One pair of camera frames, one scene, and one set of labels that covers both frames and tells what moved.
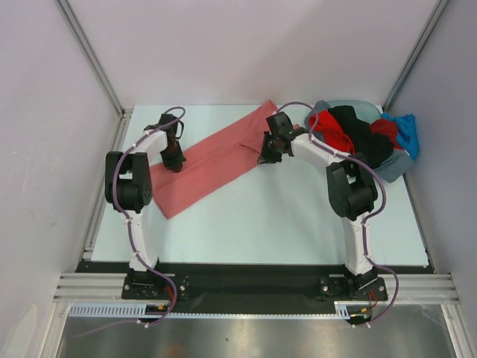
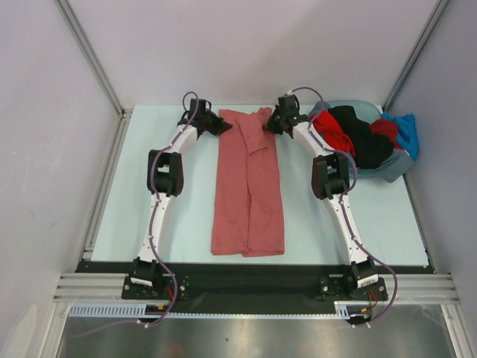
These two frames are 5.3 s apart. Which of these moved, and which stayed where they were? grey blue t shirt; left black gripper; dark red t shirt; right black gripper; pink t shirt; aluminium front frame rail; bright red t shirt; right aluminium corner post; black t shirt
Moved: left black gripper; pink t shirt; right black gripper
Stayed: bright red t shirt; grey blue t shirt; right aluminium corner post; dark red t shirt; aluminium front frame rail; black t shirt
